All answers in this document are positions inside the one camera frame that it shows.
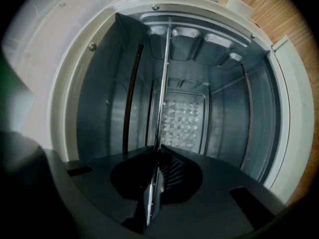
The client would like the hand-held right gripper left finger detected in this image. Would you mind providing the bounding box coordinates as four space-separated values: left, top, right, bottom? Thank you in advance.
44 145 158 237

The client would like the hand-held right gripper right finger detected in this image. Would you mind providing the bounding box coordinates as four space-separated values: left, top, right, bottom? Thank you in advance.
149 144 277 238

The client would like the dark metal baking tray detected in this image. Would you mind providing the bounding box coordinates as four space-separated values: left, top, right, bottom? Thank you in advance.
134 80 164 236

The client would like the cream toaster oven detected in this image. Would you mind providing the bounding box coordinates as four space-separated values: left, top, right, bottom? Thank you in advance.
46 0 313 209

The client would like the chrome wire rack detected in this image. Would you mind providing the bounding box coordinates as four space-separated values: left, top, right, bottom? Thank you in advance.
155 18 173 159

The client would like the oven heating rod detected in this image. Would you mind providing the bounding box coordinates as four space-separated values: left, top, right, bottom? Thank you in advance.
122 43 145 154
239 63 255 170

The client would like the cream toaster oven door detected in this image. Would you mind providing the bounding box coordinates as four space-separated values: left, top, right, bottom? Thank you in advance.
264 34 313 209

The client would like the cream oven knob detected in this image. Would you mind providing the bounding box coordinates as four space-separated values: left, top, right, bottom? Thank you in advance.
225 0 254 20

